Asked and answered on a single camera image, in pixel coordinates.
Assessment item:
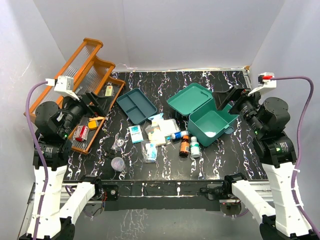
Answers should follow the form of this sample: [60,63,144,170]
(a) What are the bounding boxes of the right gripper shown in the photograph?
[211,84,264,134]

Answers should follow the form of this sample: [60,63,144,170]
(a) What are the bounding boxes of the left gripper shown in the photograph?
[58,89,113,136]

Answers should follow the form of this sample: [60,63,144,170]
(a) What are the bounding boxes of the green medicine box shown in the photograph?
[167,83,238,147]

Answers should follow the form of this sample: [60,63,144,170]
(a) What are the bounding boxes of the white green-label bottle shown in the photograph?
[190,136,201,158]

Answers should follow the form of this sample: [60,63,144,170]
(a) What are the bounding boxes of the blue cotton swab bag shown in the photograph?
[147,113,164,127]

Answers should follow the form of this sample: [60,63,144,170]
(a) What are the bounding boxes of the cotton ball bag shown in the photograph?
[145,125,167,146]

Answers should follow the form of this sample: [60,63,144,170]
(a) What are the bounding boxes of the brown medicine bottle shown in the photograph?
[179,135,190,158]

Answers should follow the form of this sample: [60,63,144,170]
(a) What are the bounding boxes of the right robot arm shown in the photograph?
[212,85,320,240]

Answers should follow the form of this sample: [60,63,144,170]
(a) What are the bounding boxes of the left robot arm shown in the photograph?
[19,92,107,240]

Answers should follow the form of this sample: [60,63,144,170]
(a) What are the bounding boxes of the white small box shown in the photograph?
[104,85,114,97]

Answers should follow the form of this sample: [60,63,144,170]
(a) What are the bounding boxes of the red white box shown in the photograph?
[73,125,90,142]

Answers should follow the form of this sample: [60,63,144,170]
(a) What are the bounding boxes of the orange wooden shelf rack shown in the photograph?
[29,38,126,155]

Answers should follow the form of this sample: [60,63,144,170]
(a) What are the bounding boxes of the blue divided tray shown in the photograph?
[116,88,158,125]

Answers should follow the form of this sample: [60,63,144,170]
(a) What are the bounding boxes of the small clear bag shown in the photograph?
[111,133,125,152]

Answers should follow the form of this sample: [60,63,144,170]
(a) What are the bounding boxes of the teal white wipe packet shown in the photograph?
[129,125,144,144]

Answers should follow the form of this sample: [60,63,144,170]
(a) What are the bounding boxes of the white blue tube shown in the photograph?
[171,130,189,140]

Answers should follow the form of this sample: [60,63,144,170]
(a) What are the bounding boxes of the clear plastic cup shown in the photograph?
[111,157,126,172]

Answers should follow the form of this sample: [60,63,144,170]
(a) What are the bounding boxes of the white gauze packet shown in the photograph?
[158,118,181,136]

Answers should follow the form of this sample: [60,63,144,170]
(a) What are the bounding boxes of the clear bag blue bandages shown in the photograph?
[141,141,158,163]

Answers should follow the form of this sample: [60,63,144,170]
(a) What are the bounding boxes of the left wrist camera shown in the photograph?
[45,75,80,101]

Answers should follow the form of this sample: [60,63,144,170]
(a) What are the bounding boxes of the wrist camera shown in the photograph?
[248,72,277,96]
[45,75,80,101]

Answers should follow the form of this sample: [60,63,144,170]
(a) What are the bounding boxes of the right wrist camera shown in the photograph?
[248,72,277,96]

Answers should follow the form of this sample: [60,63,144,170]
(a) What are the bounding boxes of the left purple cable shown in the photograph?
[25,79,53,240]

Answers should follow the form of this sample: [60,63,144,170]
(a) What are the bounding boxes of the purple cable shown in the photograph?
[271,75,320,232]
[25,79,53,240]

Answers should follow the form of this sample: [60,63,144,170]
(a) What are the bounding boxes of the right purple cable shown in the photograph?
[271,75,320,232]

